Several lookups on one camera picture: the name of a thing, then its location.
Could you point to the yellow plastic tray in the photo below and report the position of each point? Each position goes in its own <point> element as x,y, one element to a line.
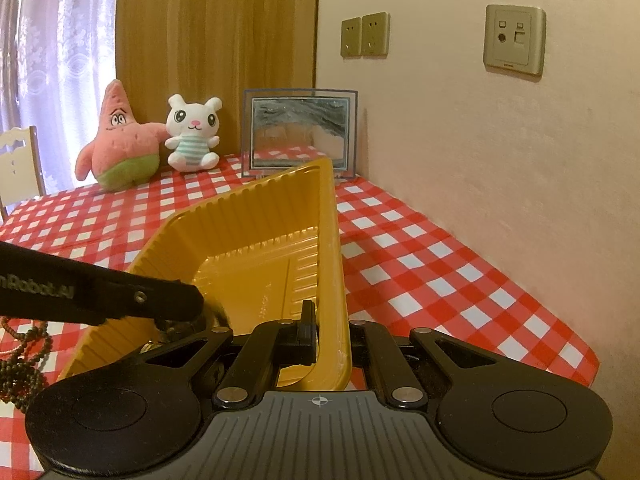
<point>260,220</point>

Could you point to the pink starfish plush toy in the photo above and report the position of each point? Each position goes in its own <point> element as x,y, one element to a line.
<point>122,145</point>

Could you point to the white bunny plush toy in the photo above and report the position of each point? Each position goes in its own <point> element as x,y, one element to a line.
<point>192,140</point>

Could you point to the white wooden chair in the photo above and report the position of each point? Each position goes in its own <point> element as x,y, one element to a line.
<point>17,170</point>

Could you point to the red white checkered tablecloth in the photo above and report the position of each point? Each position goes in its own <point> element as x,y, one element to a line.
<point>425,270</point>

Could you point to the sheer patterned curtain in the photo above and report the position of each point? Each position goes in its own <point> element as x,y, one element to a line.
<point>60,35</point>

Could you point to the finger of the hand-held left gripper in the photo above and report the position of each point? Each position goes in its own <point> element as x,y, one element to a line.
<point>165,300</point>

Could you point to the beige wall antenna socket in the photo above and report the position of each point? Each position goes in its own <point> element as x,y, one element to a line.
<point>514,40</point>

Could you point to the beige wall power socket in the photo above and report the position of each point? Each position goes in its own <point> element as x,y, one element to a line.
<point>375,34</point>
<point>351,36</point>

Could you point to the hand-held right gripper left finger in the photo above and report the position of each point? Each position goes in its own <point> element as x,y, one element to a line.
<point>307,332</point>

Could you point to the sand art picture frame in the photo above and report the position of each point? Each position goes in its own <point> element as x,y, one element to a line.
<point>300,130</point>

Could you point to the wooden door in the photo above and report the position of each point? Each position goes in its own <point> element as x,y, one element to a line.
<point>215,35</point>

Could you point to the black round pendant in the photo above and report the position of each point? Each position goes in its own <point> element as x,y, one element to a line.
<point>216,314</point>

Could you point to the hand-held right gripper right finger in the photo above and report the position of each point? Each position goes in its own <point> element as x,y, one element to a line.
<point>362,340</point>

